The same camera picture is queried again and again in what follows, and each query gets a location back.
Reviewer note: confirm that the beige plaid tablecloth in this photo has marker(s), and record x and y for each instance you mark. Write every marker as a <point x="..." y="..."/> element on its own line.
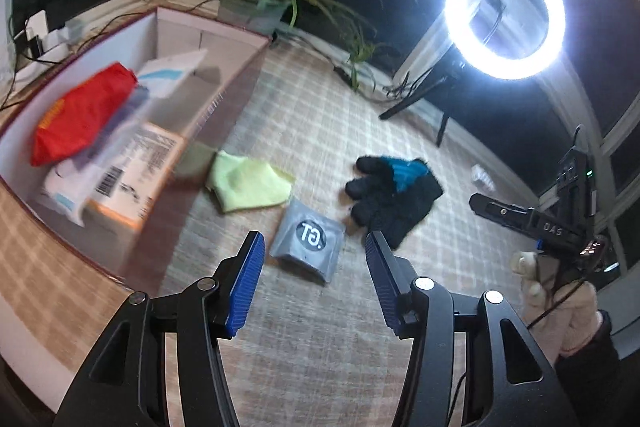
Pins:
<point x="310" y="117"/>

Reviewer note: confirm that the red fabric pouch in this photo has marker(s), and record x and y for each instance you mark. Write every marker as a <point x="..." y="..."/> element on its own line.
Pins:
<point x="75" y="117"/>

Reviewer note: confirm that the blue white face mask packet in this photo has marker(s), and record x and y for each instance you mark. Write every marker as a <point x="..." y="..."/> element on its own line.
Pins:
<point x="172" y="69"/>
<point x="60" y="194"/>

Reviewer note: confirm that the cardboard box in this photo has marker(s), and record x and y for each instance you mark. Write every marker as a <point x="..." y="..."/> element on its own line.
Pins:
<point x="215" y="32"/>

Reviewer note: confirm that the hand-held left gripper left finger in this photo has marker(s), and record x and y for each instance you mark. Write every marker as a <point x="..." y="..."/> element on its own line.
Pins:
<point x="245" y="287"/>

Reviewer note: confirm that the white power strip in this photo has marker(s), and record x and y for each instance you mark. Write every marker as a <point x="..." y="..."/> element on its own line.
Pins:
<point x="50" y="42"/>

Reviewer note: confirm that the white dotted tissue pack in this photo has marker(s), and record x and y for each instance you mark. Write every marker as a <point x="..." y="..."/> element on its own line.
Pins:
<point x="481" y="177"/>

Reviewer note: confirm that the grey striped packet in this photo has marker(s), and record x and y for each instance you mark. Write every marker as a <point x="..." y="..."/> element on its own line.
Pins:
<point x="310" y="232"/>

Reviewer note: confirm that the orange white carton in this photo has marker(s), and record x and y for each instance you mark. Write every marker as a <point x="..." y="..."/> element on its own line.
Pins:
<point x="145" y="157"/>

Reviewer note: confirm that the small green plantlet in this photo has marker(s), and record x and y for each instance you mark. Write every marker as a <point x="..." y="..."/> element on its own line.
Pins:
<point x="361" y="52"/>

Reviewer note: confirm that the yellow-green cloth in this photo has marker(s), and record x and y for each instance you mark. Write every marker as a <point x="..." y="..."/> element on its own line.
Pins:
<point x="245" y="182"/>

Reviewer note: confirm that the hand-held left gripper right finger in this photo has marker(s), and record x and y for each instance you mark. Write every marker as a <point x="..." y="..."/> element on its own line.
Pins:
<point x="382" y="277"/>

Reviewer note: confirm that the blue silicone cup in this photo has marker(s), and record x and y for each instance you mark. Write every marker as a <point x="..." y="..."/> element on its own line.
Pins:
<point x="405" y="172"/>

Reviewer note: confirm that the person's right forearm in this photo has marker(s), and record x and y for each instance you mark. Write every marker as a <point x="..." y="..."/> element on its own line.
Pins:
<point x="590" y="382"/>

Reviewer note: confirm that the person's right hand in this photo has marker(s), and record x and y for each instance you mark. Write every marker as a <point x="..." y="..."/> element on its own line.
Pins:
<point x="575" y="322"/>

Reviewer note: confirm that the black glove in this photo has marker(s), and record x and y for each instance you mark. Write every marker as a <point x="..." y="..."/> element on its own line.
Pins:
<point x="395" y="212"/>

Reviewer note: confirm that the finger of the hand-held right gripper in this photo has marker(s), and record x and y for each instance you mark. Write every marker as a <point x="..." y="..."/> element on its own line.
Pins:
<point x="540" y="246"/>
<point x="500" y="209"/>

